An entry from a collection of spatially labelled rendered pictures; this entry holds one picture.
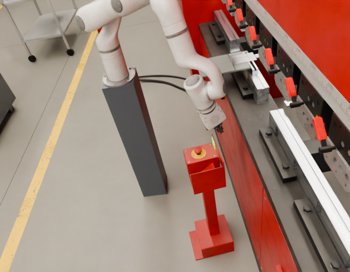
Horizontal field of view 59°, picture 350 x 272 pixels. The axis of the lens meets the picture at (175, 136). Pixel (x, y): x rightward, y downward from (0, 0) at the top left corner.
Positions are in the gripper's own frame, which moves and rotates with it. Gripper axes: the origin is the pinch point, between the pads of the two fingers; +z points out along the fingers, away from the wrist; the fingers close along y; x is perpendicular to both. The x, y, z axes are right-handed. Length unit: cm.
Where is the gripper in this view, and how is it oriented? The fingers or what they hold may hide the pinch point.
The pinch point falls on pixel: (219, 128)
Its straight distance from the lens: 147.6
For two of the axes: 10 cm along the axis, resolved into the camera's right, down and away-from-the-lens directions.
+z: 4.4, 5.9, 6.7
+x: -3.6, -5.7, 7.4
